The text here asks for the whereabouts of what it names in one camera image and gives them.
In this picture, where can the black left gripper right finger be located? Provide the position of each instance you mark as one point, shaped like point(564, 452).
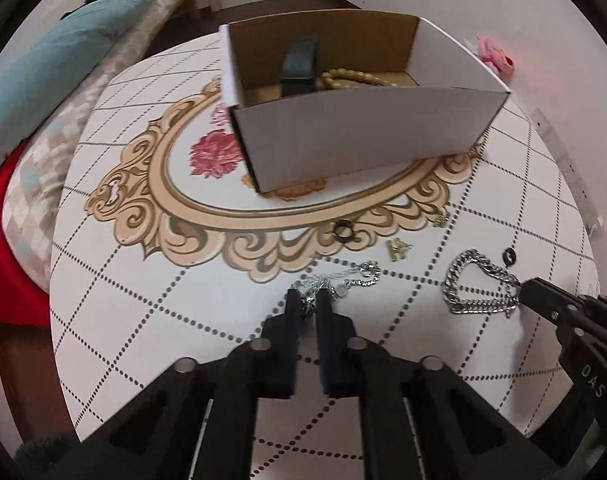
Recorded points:
point(418, 420)

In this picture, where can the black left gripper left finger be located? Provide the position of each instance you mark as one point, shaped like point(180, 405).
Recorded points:
point(197, 420)

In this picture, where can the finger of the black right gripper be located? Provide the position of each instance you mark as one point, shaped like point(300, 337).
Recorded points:
point(551, 302)

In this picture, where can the patterned white tablecloth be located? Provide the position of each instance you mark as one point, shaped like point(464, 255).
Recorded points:
point(162, 248)

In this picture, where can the red bed sheet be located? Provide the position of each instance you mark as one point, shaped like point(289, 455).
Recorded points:
point(22, 301)

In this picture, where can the pink plush toy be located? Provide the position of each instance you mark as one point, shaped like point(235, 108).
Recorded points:
point(495, 58)

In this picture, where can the white cardboard box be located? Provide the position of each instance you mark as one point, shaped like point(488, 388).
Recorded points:
point(392, 88)

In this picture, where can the teal blanket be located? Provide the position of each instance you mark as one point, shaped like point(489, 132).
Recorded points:
point(36, 83)

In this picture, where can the wooden bed frame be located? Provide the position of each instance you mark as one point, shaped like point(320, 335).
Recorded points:
point(30, 382)

